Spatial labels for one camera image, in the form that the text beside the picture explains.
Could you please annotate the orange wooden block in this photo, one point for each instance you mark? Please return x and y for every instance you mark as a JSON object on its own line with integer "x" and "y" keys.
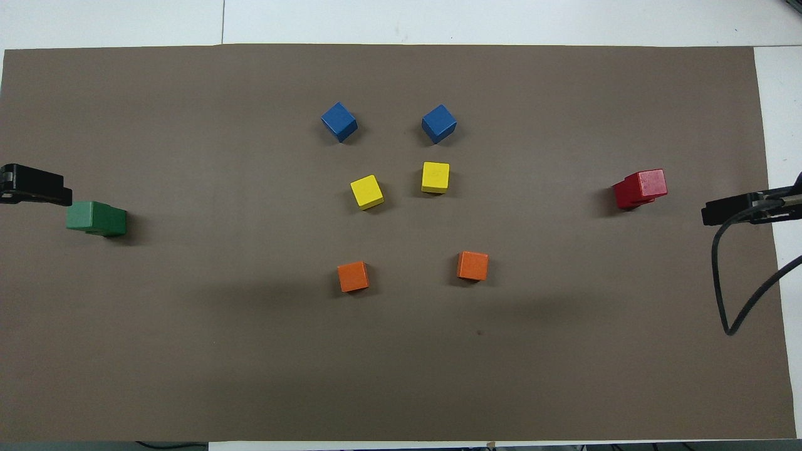
{"x": 472, "y": 265}
{"x": 353, "y": 276}

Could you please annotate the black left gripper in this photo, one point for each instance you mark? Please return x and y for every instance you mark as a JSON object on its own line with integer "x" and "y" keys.
{"x": 5, "y": 185}

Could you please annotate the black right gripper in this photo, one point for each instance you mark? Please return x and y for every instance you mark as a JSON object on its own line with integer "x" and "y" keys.
{"x": 786, "y": 199}

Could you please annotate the red wooden block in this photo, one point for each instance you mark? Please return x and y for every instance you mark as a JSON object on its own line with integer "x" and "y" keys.
{"x": 651, "y": 183}
{"x": 620, "y": 197}

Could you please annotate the brown paper table mat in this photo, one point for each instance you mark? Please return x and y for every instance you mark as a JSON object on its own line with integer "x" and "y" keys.
{"x": 401, "y": 351}

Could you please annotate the yellow wooden block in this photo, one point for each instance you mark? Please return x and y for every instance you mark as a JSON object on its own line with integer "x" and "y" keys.
{"x": 366, "y": 191}
{"x": 435, "y": 177}

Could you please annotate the green wooden block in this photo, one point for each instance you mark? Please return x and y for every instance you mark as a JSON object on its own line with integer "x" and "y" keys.
{"x": 81, "y": 215}
{"x": 111, "y": 232}

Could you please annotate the blue wooden block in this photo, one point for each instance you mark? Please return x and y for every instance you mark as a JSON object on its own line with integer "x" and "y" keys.
{"x": 438, "y": 123}
{"x": 339, "y": 121}

